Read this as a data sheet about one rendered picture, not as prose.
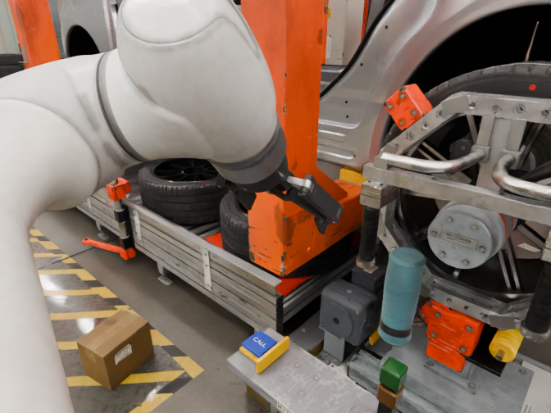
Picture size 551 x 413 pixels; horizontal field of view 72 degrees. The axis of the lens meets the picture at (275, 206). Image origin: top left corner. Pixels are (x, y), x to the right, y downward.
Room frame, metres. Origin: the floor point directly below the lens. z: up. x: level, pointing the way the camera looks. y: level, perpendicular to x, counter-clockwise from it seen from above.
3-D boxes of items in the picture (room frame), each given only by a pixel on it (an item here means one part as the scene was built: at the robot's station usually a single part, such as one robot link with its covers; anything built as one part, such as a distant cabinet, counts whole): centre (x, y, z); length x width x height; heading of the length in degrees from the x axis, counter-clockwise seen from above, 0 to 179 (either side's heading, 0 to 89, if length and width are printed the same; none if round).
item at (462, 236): (0.76, -0.45, 0.85); 0.21 x 0.14 x 0.14; 138
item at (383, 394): (0.53, -0.23, 0.59); 0.04 x 0.04 x 0.04; 48
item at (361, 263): (0.75, -0.21, 0.83); 0.04 x 0.04 x 0.16
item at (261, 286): (2.00, 0.88, 0.28); 2.47 x 0.09 x 0.22; 48
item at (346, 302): (1.20, -0.36, 0.26); 0.42 x 0.18 x 0.35; 138
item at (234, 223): (1.69, -0.06, 0.39); 0.66 x 0.66 x 0.24
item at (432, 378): (0.94, -0.61, 0.32); 0.40 x 0.30 x 0.28; 48
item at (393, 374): (0.53, -0.23, 0.64); 0.04 x 0.04 x 0.04; 48
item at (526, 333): (0.52, -0.46, 0.83); 0.04 x 0.04 x 0.16
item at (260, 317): (2.29, 0.62, 0.14); 2.47 x 0.85 x 0.27; 48
